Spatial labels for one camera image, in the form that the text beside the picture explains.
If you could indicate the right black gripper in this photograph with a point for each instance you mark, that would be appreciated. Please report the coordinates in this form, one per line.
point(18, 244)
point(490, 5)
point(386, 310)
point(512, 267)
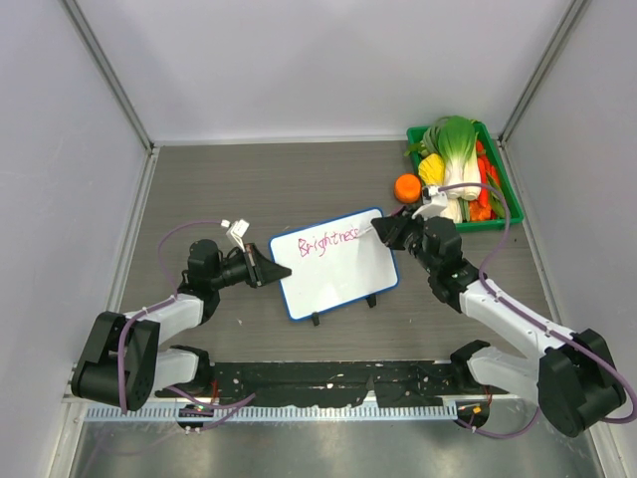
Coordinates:
point(391, 229)

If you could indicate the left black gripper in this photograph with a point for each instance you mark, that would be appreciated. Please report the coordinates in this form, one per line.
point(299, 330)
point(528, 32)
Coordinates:
point(260, 271)

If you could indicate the white marker magenta cap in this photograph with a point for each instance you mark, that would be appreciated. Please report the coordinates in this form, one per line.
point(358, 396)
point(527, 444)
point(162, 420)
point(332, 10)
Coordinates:
point(369, 228)

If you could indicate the blue framed whiteboard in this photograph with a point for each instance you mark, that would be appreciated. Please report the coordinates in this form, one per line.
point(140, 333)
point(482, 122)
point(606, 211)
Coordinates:
point(331, 267)

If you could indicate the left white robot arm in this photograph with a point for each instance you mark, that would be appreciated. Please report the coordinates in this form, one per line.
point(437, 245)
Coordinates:
point(122, 363)

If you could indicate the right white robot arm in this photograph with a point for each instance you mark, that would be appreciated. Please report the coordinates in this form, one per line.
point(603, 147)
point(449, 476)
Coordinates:
point(570, 377)

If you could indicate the orange toy fruit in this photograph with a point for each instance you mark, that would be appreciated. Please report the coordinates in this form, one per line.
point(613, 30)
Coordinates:
point(407, 188)

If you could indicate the red toy peppers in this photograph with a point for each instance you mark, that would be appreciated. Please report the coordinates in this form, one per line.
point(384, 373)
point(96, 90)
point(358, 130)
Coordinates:
point(481, 209)

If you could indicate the green toy pea pods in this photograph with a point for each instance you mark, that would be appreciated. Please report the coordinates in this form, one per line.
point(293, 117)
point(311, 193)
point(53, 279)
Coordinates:
point(497, 199)

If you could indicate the toy bok choy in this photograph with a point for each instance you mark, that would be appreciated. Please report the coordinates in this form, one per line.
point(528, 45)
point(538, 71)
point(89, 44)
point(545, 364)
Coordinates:
point(456, 144)

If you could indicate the green plastic basket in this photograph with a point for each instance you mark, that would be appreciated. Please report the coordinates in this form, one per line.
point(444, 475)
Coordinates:
point(415, 134)

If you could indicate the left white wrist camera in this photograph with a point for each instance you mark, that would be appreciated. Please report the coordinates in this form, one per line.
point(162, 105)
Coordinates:
point(235, 231)

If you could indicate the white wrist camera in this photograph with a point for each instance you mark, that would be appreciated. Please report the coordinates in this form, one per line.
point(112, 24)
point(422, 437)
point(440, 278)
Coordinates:
point(434, 202)
point(235, 231)

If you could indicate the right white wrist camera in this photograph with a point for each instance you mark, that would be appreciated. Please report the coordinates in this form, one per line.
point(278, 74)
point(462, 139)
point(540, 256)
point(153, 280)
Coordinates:
point(434, 202)

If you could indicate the wire whiteboard stand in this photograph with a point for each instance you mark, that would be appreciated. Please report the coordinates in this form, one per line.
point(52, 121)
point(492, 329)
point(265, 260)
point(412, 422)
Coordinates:
point(371, 301)

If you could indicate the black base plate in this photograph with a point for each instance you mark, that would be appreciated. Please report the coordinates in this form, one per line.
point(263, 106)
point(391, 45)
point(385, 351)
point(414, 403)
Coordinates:
point(339, 384)

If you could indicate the white slotted cable duct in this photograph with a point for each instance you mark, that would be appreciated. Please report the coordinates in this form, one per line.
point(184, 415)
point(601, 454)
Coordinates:
point(368, 411)

